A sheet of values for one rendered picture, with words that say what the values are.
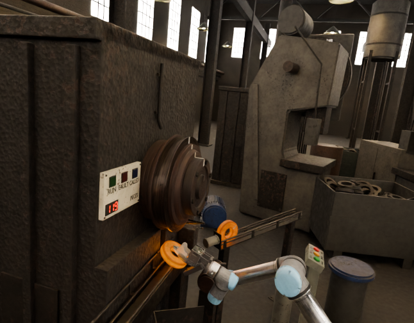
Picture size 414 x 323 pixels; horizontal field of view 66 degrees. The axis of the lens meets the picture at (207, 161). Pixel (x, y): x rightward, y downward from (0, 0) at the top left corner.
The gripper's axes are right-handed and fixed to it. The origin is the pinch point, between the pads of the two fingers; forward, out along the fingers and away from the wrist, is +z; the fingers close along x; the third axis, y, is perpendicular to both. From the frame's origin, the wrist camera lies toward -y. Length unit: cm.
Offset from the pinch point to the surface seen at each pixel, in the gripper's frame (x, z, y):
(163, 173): 20.2, 15.2, 41.3
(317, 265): -56, -75, 9
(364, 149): -438, -133, 66
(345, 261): -106, -103, 2
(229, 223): -46.8, -16.4, 6.2
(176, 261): 6.9, -4.9, -0.7
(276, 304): -59, -69, -32
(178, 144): 10, 18, 53
